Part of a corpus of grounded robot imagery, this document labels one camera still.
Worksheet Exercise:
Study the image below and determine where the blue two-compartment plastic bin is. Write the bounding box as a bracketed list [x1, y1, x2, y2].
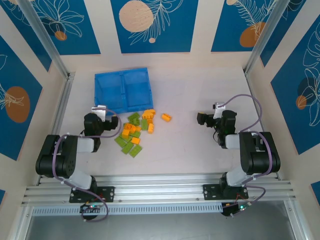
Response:
[94, 66, 155, 115]

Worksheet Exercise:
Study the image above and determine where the small green-lit circuit board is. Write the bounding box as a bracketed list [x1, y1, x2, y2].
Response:
[79, 203, 104, 215]
[221, 202, 252, 218]

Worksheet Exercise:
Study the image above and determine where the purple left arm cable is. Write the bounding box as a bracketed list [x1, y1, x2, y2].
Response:
[52, 107, 123, 223]

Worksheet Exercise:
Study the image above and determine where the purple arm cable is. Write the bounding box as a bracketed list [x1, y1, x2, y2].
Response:
[218, 93, 274, 207]
[52, 107, 123, 223]

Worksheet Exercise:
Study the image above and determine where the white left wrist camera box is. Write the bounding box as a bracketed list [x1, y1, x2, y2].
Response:
[91, 104, 108, 123]

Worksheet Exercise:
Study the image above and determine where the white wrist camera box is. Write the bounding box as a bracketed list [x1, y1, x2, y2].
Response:
[212, 101, 226, 120]
[91, 104, 108, 123]

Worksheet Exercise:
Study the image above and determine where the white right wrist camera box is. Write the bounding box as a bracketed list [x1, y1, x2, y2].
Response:
[212, 101, 226, 120]

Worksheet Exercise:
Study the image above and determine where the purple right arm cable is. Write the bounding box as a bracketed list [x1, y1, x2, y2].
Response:
[218, 93, 274, 207]

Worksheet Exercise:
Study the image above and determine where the aluminium side rail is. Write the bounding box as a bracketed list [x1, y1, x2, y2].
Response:
[37, 71, 76, 186]
[243, 70, 282, 181]

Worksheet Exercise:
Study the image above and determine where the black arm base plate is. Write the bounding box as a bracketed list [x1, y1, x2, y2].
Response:
[69, 186, 116, 203]
[202, 183, 250, 201]

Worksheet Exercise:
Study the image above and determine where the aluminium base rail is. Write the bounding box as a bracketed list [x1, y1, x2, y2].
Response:
[21, 173, 297, 207]

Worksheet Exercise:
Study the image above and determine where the white slotted cable duct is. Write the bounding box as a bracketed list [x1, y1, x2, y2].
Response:
[32, 202, 225, 216]

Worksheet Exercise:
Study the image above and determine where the aluminium frame post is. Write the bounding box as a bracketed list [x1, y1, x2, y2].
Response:
[7, 206, 35, 240]
[243, 0, 301, 76]
[283, 199, 310, 240]
[16, 0, 72, 79]

